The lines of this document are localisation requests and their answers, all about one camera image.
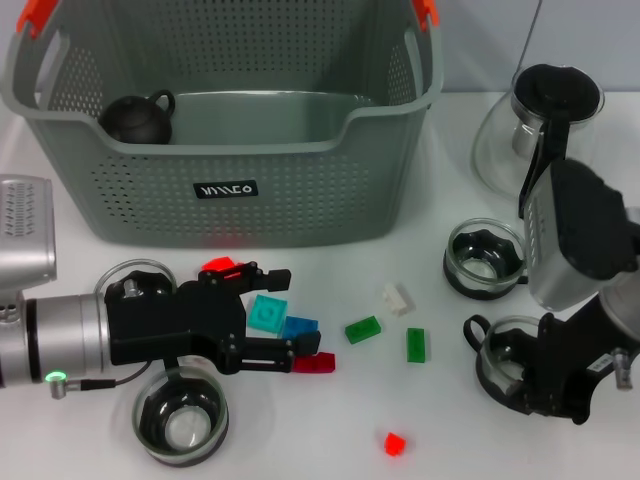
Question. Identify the blue square toy brick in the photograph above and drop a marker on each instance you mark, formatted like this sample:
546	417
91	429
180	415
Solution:
300	326

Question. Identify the grey-green perforated plastic storage bin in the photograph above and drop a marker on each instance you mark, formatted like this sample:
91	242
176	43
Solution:
300	200

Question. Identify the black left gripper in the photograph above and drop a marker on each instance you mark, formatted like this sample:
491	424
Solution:
165	325

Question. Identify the black clay teapot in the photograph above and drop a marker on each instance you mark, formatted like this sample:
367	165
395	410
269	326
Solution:
135	120

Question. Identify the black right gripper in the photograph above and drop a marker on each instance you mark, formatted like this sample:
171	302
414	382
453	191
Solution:
570	360

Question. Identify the bright orange-red toy brick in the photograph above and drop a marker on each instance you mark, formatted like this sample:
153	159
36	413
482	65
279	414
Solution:
216	263

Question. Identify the glass teacup with black sleeve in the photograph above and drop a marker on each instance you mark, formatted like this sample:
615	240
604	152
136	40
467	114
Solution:
150	277
482	270
500	350
180	430

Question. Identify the small orange-red toy brick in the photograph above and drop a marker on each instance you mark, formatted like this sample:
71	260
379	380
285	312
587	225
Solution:
394	444

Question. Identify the green toy brick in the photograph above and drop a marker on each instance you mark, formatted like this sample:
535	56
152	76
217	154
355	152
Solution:
416	345
362	330

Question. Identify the teal square toy plate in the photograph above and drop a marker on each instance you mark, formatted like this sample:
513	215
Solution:
267	312

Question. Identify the dark red long toy brick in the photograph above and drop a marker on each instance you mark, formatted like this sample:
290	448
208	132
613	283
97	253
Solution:
320	362

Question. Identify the white toy brick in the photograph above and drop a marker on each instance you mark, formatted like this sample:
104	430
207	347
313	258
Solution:
398	299

